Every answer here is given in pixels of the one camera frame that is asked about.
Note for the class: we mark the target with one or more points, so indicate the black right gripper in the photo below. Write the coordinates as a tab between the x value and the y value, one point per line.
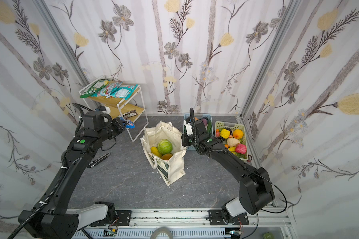
196	128

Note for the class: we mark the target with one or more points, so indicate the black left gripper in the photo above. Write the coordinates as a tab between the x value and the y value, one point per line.
119	122

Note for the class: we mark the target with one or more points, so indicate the blue candy bar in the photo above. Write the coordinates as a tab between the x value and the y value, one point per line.
128	124

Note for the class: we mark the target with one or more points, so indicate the cream canvas grocery bag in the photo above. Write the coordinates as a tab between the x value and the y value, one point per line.
170	170

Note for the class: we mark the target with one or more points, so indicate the green cabbage toy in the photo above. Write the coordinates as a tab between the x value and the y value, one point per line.
164	146

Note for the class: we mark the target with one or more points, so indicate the orange bell pepper toy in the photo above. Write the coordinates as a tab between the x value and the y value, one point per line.
166	156

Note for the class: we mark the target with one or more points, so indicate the yellow banana toy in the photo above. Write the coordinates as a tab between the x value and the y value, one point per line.
156	152

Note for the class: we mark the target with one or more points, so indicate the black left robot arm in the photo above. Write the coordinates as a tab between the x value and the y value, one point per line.
50	218

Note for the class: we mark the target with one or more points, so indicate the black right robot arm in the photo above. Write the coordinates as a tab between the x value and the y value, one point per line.
255	188

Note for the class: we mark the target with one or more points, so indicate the blue plastic vegetable basket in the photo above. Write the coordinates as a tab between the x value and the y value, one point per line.
206	119

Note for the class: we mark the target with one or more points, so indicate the yellow citron toy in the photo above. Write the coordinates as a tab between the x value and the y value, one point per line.
225	133

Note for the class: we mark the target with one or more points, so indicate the red teal snack packet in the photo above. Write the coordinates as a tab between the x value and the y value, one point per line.
109	89

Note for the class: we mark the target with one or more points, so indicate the dark brown candy bar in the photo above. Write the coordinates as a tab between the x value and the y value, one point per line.
130	114

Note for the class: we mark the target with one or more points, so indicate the green plastic fruit basket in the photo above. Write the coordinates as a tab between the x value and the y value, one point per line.
219	125

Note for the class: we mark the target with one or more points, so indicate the beige pear toy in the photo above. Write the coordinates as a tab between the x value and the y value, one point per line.
232	142

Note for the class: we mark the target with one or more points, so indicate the green snack packet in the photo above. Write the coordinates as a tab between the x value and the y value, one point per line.
94	88

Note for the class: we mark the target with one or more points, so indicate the orange fruit toy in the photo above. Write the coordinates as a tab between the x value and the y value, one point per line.
238	134

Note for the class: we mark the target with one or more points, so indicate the black pen on table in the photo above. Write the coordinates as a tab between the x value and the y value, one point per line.
98	161

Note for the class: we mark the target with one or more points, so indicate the pink dragon fruit toy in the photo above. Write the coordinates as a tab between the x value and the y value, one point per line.
241	149

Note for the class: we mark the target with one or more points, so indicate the white wire two-tier shelf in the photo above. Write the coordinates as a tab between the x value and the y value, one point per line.
119	107

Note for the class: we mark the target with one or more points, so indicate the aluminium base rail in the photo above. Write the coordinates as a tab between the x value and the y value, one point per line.
191	224

